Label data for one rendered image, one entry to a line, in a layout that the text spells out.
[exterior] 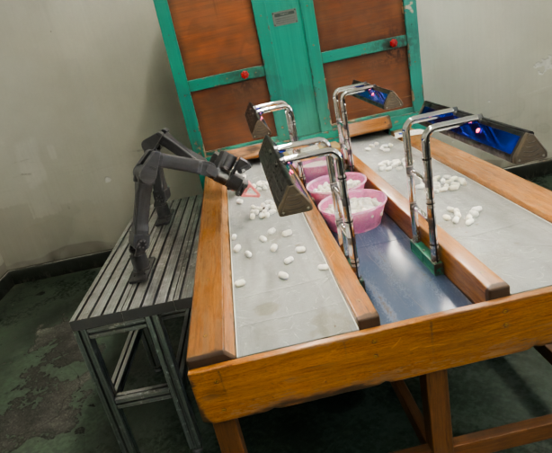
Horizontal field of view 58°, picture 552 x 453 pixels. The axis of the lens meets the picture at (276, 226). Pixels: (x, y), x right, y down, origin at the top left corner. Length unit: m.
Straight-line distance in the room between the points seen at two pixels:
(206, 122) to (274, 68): 0.48
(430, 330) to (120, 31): 2.96
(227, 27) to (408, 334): 2.02
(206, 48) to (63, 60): 1.28
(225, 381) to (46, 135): 2.95
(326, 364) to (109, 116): 2.85
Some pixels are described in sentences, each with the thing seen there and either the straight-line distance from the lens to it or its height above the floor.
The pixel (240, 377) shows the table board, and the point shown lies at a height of 0.70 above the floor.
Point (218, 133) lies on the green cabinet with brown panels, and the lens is 2.87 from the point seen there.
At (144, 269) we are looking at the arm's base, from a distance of 1.98.
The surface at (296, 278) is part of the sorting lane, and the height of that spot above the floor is 0.74.
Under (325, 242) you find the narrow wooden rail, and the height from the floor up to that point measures 0.76.
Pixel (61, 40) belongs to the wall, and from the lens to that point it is 3.79.
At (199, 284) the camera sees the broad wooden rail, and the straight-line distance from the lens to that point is 1.55.
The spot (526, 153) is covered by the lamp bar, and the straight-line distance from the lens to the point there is 1.29.
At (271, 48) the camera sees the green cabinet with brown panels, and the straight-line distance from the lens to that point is 2.82.
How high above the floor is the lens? 1.44
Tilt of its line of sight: 21 degrees down
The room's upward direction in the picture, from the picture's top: 12 degrees counter-clockwise
